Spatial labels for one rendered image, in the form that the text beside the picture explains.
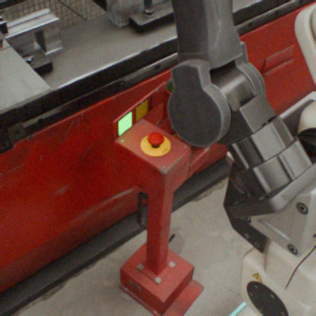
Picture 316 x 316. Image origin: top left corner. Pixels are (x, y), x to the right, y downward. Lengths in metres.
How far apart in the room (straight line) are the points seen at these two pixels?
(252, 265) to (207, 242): 0.96
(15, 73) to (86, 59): 0.28
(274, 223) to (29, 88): 0.58
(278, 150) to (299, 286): 0.40
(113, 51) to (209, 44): 0.75
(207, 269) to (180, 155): 0.81
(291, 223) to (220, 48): 0.22
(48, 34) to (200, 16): 0.74
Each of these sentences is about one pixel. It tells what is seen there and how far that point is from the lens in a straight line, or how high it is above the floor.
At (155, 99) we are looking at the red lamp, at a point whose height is 0.81.
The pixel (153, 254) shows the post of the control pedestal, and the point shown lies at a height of 0.24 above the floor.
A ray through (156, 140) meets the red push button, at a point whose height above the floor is 0.81.
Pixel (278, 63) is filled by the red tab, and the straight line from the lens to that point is 1.82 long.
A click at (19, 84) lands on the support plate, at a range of 1.00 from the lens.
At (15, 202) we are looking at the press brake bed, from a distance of 1.36.
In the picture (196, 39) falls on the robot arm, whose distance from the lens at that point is 0.54.
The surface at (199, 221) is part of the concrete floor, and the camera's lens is 1.97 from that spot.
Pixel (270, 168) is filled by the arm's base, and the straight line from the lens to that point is 0.54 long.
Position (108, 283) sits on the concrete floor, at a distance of 1.82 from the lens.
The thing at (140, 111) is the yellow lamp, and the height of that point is 0.81.
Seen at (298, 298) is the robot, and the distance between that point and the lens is 0.93.
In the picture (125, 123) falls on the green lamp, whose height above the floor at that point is 0.81.
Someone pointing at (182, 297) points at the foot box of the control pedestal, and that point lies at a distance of 1.79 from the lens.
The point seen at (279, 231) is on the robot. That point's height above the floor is 1.13.
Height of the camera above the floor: 1.62
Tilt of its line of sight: 48 degrees down
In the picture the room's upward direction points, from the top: 3 degrees clockwise
